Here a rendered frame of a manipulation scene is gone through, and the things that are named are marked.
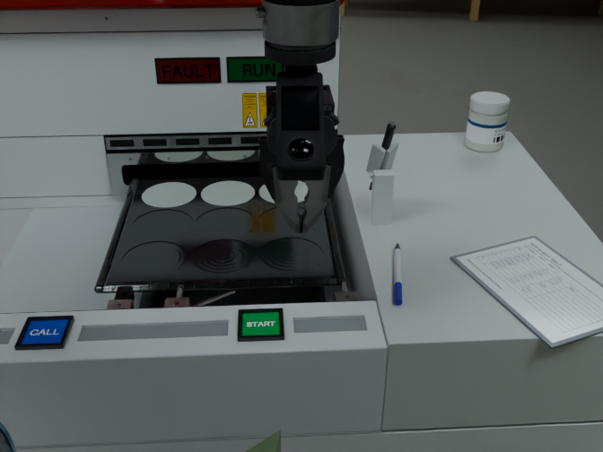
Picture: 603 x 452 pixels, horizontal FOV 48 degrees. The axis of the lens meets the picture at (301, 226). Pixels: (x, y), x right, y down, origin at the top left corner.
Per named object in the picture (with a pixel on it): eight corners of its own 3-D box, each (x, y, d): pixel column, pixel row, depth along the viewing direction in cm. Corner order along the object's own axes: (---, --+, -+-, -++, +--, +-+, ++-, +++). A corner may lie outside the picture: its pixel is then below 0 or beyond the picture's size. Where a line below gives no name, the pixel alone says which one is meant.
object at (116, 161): (114, 193, 138) (107, 150, 133) (330, 187, 140) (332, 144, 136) (112, 197, 137) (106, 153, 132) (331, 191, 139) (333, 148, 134)
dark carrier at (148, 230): (139, 182, 132) (139, 179, 132) (317, 178, 134) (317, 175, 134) (106, 286, 103) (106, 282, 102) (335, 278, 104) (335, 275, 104)
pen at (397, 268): (394, 240, 98) (394, 299, 86) (401, 241, 98) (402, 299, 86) (393, 247, 99) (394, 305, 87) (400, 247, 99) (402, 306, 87)
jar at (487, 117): (459, 138, 133) (466, 91, 128) (495, 137, 133) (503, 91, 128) (469, 153, 127) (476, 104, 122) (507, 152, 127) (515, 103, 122)
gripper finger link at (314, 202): (325, 211, 82) (326, 139, 77) (329, 237, 77) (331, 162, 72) (298, 212, 81) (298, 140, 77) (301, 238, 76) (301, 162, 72)
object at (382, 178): (363, 207, 109) (367, 129, 102) (388, 206, 109) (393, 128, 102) (369, 226, 104) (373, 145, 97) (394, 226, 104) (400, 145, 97)
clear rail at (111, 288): (95, 290, 103) (94, 282, 102) (345, 282, 104) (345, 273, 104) (93, 295, 101) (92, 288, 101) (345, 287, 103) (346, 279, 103)
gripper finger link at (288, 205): (298, 212, 81) (298, 140, 77) (301, 238, 76) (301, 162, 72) (272, 212, 81) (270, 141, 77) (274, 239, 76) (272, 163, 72)
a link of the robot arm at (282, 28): (344, 5, 63) (254, 6, 62) (342, 55, 65) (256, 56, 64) (335, -12, 69) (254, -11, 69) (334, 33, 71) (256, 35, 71)
